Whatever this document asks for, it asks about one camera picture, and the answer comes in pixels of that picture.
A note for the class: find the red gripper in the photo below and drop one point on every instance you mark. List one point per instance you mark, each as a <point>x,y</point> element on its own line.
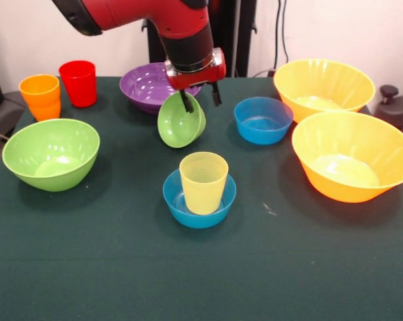
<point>198,75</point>

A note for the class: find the small green bowl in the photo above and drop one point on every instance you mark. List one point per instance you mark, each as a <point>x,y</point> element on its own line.
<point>178,123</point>

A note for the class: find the yellow cup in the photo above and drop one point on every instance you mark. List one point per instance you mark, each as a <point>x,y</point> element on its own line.
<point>203,187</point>

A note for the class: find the blue bowl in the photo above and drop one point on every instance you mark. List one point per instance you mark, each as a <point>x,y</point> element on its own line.
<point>263,130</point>
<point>201,219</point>

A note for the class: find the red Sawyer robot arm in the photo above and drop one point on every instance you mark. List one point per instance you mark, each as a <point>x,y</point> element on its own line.
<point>148,20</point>

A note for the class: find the purple bowl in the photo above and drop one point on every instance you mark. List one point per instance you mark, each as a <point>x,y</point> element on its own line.
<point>144,88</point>

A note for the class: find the large orange bowl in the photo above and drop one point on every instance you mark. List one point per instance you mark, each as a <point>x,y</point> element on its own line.
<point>323,83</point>
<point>348,160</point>

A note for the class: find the red cup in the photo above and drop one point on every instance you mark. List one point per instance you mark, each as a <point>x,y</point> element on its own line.
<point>78,83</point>

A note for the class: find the orange cup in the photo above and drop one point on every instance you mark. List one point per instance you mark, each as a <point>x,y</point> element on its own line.
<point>41,97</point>

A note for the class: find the large green bowl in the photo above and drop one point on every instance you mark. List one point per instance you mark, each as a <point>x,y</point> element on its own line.
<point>51,157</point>

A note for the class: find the dark green table cloth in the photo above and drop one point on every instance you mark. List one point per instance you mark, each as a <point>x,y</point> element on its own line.
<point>188,267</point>

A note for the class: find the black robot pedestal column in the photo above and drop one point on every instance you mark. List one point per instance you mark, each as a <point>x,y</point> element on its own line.
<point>235,33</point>

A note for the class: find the black pedestal foot with knob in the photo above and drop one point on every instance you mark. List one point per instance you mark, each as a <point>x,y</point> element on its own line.
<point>397,107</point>

